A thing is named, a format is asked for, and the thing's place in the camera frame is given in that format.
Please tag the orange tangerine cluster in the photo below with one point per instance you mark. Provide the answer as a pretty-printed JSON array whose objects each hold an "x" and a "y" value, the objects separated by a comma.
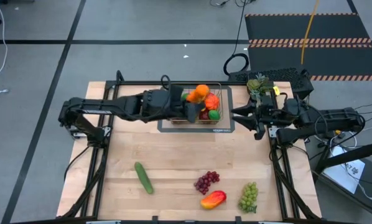
[{"x": 201, "y": 91}]

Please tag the small pineapple top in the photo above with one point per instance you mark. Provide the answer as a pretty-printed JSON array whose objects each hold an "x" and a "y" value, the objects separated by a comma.
[{"x": 253, "y": 84}]

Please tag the green cucumber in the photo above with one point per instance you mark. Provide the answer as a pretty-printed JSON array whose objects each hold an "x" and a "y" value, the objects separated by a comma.
[{"x": 143, "y": 178}]

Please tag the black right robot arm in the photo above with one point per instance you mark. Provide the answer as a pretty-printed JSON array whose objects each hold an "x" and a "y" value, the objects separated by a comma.
[{"x": 329, "y": 119}]

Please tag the black metal bar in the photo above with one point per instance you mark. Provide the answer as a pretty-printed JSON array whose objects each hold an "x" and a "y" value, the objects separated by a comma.
[{"x": 351, "y": 157}]

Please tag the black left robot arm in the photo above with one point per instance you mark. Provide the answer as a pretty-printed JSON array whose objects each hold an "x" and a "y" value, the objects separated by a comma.
[{"x": 89, "y": 107}]

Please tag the yellow plug connector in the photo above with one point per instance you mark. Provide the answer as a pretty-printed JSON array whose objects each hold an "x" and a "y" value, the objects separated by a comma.
[{"x": 338, "y": 132}]

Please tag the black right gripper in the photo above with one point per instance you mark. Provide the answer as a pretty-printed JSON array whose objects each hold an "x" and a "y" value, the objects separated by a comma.
[{"x": 273, "y": 112}]

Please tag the black perforated box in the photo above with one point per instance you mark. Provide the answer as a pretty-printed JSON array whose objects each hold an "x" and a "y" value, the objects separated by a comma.
[{"x": 285, "y": 76}]

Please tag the white paper sheet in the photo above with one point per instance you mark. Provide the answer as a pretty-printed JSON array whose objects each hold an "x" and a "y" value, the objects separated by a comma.
[{"x": 344, "y": 174}]

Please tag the red grape bunch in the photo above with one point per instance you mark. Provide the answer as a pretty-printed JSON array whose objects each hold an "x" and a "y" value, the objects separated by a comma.
[{"x": 204, "y": 183}]

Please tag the black-bordered placemat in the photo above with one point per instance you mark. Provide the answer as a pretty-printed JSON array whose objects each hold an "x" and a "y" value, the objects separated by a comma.
[{"x": 189, "y": 130}]

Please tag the black orange-striped floor mat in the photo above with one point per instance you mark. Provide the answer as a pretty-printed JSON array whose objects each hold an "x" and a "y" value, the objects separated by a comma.
[{"x": 329, "y": 28}]

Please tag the black aluminium table frame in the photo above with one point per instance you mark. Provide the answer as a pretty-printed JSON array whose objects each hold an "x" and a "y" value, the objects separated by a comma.
[{"x": 96, "y": 186}]

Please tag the green grape bunch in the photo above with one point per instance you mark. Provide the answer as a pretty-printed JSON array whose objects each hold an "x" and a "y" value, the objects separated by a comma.
[{"x": 249, "y": 196}]

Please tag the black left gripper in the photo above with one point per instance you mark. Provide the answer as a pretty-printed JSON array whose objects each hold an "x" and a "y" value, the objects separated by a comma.
[{"x": 161, "y": 104}]

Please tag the red yellow mango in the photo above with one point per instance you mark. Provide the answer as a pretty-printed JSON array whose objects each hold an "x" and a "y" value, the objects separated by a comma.
[{"x": 213, "y": 200}]

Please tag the silver frame bracket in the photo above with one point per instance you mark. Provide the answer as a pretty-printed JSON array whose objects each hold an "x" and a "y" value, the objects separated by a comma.
[
  {"x": 103, "y": 222},
  {"x": 271, "y": 222},
  {"x": 106, "y": 131},
  {"x": 273, "y": 132}
]

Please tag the green avocado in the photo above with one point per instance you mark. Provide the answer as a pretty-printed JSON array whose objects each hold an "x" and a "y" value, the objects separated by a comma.
[{"x": 214, "y": 115}]

